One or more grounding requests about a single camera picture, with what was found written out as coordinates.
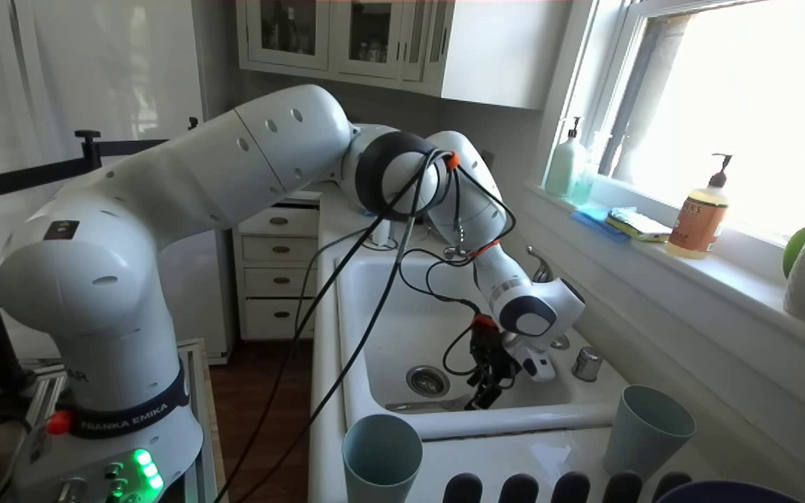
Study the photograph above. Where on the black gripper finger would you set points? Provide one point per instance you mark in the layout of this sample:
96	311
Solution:
488	394

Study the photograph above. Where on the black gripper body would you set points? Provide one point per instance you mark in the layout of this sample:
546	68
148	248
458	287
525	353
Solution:
495	369

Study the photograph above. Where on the chrome tap faucet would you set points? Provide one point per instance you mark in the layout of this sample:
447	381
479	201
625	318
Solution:
544	268

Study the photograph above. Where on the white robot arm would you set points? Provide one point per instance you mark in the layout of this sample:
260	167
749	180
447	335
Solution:
281	142

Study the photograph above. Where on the steel sink drain strainer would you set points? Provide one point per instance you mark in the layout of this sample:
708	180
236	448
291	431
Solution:
428	381

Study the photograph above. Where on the chrome sink sprayer cap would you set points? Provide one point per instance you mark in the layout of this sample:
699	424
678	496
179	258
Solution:
588	364

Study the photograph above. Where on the white ceramic sink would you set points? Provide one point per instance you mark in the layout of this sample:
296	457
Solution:
387	314

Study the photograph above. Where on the light teal cup left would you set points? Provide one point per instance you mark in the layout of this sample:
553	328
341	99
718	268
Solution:
380	458

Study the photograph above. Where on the light teal cup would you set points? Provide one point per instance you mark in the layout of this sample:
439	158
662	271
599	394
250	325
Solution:
648	427
380	458

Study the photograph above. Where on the light teal cup right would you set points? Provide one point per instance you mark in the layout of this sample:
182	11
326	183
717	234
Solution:
648	427

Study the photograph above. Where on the black dish drying rack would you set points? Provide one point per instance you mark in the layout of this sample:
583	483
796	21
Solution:
571	486

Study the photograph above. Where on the blue cloth on sill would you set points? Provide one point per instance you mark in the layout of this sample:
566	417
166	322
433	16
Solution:
592	215

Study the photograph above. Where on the sponge dish on sill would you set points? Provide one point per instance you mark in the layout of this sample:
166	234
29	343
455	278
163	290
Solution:
634	225

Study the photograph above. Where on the green soap dispenser bottle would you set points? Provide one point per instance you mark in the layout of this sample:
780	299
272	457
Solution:
566	163

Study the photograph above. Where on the blue bowl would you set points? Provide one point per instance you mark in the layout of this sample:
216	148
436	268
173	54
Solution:
722	491

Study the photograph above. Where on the white drawer cabinet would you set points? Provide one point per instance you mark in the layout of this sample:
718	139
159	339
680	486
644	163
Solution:
272	254

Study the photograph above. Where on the orange soap dispenser bottle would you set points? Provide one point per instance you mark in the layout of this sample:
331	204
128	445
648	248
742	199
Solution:
699	213

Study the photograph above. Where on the white upper cabinet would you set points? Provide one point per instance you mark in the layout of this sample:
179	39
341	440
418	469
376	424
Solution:
476	51

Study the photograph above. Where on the window frame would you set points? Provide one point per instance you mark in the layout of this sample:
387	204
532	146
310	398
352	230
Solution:
669	83

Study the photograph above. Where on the black camera stand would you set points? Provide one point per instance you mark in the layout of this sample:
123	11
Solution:
85	271

